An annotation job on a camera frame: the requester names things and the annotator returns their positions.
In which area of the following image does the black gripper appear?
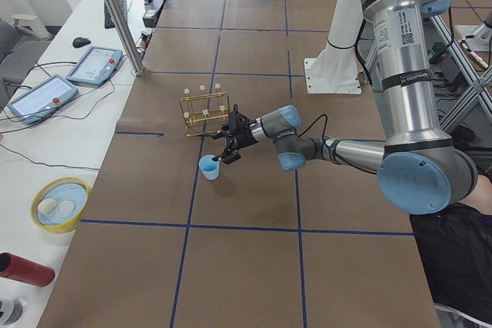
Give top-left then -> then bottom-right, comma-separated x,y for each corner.
211,104 -> 258,164

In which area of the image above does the light blue plastic cup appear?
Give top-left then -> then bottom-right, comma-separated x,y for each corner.
198,154 -> 220,181

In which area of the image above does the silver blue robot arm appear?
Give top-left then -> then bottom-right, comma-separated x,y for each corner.
218,0 -> 478,214

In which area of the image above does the brown paper table cover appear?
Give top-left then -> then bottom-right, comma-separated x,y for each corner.
39,0 -> 438,327

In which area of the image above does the far blue teach pendant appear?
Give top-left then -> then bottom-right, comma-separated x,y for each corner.
66,46 -> 123,88

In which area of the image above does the blue teach pendant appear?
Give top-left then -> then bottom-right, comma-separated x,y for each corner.
7,75 -> 78,125
66,46 -> 123,88

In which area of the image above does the black keyboard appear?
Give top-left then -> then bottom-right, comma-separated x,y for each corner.
104,0 -> 128,29

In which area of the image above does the black computer mouse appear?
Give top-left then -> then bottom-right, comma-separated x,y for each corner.
72,37 -> 91,48

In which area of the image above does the near blue teach pendant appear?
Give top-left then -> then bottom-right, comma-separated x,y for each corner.
7,75 -> 78,125

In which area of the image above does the red cylindrical bottle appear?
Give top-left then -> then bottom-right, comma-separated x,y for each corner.
1,253 -> 55,287

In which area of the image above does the person in black clothing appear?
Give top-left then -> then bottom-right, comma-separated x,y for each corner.
409,174 -> 492,325

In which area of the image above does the gold wire cup holder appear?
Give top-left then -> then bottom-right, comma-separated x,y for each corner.
179,83 -> 231,137

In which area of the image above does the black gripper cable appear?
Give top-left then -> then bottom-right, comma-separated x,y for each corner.
298,113 -> 334,148

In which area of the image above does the aluminium frame post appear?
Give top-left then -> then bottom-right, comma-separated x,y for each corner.
104,0 -> 145,76

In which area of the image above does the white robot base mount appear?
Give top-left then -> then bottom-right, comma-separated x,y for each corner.
304,0 -> 363,94

